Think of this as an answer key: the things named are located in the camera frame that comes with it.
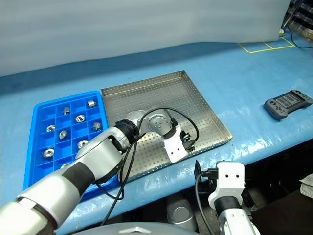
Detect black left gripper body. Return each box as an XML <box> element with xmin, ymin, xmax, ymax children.
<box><xmin>179</xmin><ymin>130</ymin><xmax>196</xmax><ymax>153</ymax></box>

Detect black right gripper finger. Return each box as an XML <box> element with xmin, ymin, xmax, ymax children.
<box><xmin>194</xmin><ymin>160</ymin><xmax>204</xmax><ymax>177</ymax></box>

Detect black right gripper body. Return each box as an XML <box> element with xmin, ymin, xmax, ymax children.
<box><xmin>196</xmin><ymin>176</ymin><xmax>218</xmax><ymax>194</ymax></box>

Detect blue compartment tray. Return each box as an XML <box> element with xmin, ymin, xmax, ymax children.
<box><xmin>23</xmin><ymin>90</ymin><xmax>120</xmax><ymax>202</ymax></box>

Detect dark storage rack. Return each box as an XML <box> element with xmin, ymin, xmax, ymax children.
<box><xmin>283</xmin><ymin>0</ymin><xmax>313</xmax><ymax>40</ymax></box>

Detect dark rounded grey cylinder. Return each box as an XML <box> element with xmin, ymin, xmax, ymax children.
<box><xmin>166</xmin><ymin>199</ymin><xmax>198</xmax><ymax>225</ymax></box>

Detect perforated metal tray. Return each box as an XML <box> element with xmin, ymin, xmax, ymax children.
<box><xmin>100</xmin><ymin>70</ymin><xmax>233</xmax><ymax>183</ymax></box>

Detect grey robot torso cover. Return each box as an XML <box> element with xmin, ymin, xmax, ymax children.
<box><xmin>74</xmin><ymin>222</ymin><xmax>194</xmax><ymax>235</ymax></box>

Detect grey cloth bundle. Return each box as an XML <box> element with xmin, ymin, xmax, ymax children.
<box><xmin>299</xmin><ymin>173</ymin><xmax>313</xmax><ymax>196</ymax></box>

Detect grey handheld game controller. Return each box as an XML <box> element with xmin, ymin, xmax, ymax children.
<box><xmin>264</xmin><ymin>90</ymin><xmax>313</xmax><ymax>121</ymax></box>

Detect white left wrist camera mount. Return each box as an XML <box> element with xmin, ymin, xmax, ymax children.
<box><xmin>163</xmin><ymin>132</ymin><xmax>188</xmax><ymax>164</ymax></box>

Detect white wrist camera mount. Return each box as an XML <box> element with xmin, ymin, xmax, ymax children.
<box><xmin>207</xmin><ymin>161</ymin><xmax>246</xmax><ymax>209</ymax></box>
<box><xmin>163</xmin><ymin>132</ymin><xmax>188</xmax><ymax>164</ymax></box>

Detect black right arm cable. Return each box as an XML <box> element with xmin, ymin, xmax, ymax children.
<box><xmin>195</xmin><ymin>168</ymin><xmax>218</xmax><ymax>235</ymax></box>

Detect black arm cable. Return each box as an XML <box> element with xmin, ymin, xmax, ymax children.
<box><xmin>94</xmin><ymin>107</ymin><xmax>199</xmax><ymax>227</ymax></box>
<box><xmin>195</xmin><ymin>168</ymin><xmax>218</xmax><ymax>235</ymax></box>

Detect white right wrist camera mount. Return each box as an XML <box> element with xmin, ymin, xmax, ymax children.
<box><xmin>207</xmin><ymin>161</ymin><xmax>246</xmax><ymax>209</ymax></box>

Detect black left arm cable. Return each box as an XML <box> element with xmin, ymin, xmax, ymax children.
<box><xmin>94</xmin><ymin>107</ymin><xmax>199</xmax><ymax>227</ymax></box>

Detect thin black power cable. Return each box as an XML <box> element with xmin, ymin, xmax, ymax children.
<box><xmin>287</xmin><ymin>23</ymin><xmax>313</xmax><ymax>49</ymax></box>

